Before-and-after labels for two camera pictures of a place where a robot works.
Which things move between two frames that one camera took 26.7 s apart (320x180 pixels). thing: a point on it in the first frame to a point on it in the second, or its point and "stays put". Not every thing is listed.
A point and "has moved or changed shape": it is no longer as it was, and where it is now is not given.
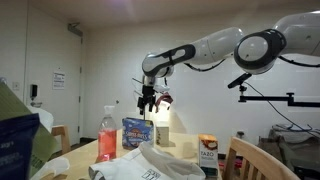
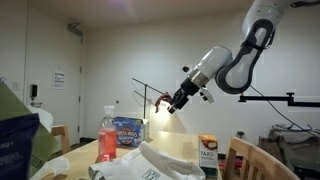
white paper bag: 146,162 stays put
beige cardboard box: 162,135 to 147,133
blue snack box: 136,131 has moved or changed shape
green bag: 45,146 stays put
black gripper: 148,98 to 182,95
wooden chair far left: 61,130 stays put
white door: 54,72 stays put
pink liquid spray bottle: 107,136 stays put
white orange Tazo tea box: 209,154 stays put
